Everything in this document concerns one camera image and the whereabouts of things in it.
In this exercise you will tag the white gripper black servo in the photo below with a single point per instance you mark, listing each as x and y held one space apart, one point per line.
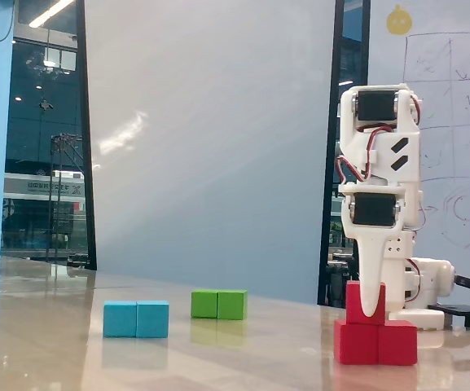
372 209

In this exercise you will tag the small red cube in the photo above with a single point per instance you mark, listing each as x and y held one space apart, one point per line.
352 305

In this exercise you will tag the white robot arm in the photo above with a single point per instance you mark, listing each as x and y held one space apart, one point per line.
405 138

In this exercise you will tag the long red block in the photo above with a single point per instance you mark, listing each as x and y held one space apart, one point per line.
375 344

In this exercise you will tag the long green block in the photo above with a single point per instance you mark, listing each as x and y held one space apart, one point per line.
218 305

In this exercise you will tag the long blue block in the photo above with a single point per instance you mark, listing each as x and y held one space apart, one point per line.
136 321

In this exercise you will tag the whiteboard with marker drawings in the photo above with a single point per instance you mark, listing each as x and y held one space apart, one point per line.
454 61

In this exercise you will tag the yellow round sticker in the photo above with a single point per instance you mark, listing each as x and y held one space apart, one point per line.
399 22

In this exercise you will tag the metal scaffold tower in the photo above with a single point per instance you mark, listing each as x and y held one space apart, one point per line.
67 137

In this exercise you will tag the ceiling light strip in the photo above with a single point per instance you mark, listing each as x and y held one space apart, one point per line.
51 13

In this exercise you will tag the wide black window frame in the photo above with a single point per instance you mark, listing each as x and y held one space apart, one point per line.
334 61

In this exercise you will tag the slim black window frame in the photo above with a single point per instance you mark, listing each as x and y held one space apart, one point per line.
84 122

